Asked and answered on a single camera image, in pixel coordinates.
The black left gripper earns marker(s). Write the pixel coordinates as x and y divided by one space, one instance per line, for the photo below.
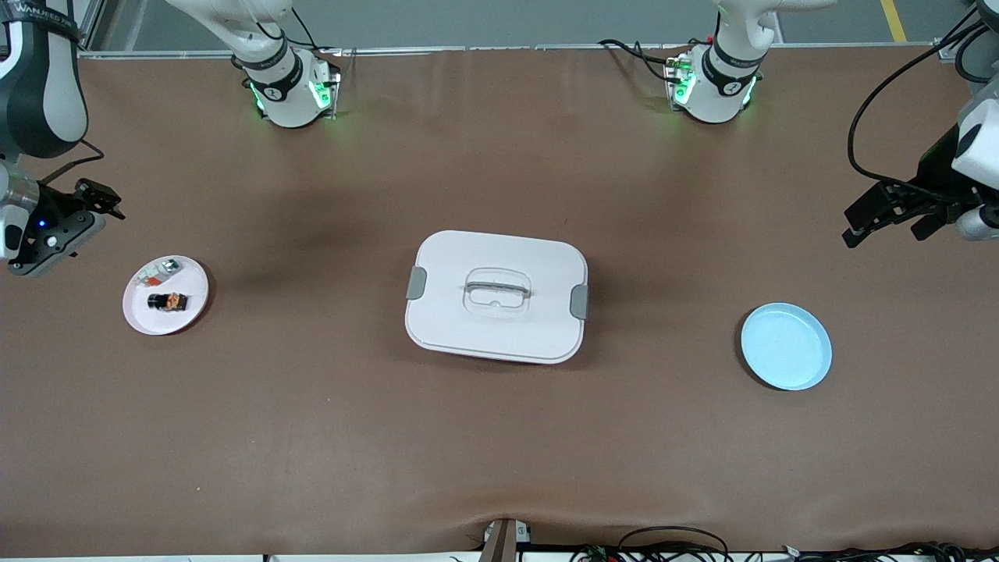
933 182

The white lidded storage box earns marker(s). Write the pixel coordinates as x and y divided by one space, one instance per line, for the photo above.
499 328

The aluminium frame struts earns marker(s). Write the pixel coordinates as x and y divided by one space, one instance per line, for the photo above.
95 27

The aluminium corner frame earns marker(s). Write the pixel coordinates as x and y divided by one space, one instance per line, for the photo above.
948 51

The pink round plate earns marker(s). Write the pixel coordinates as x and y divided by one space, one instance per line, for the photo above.
168 321

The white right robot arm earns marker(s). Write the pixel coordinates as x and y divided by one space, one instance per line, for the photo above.
289 94

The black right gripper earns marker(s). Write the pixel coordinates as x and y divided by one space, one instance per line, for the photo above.
56 204

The light blue round plate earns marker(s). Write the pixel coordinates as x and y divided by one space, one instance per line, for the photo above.
784 351

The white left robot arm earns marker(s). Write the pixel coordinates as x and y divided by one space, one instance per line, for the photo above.
722 78

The small white bracket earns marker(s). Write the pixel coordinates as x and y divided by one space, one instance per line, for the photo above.
523 533

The silver table edge rail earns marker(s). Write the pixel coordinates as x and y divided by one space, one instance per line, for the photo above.
507 48

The brown camera post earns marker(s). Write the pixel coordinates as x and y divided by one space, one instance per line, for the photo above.
499 546

